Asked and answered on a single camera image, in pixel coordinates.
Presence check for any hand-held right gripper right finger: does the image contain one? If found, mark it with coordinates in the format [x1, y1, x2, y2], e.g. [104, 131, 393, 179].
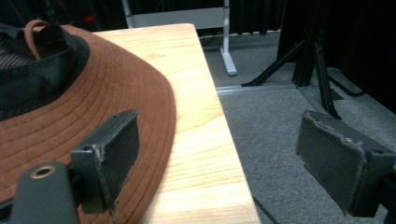
[295, 110, 396, 217]

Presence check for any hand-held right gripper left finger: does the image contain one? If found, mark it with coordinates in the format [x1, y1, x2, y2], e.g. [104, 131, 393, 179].
[70, 108, 140, 216]

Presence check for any brown brimmed hat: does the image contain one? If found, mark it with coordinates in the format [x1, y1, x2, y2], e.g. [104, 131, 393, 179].
[0, 20, 177, 224]

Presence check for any black metal stand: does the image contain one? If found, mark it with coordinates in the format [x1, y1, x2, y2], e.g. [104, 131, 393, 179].
[241, 31, 365, 120]

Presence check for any black curtain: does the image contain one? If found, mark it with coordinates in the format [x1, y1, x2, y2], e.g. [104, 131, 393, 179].
[228, 0, 396, 115]

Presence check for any black cable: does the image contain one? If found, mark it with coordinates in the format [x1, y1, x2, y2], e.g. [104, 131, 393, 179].
[252, 196, 280, 224]

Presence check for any white metal table frame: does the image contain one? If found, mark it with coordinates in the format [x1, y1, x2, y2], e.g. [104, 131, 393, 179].
[121, 0, 238, 77]

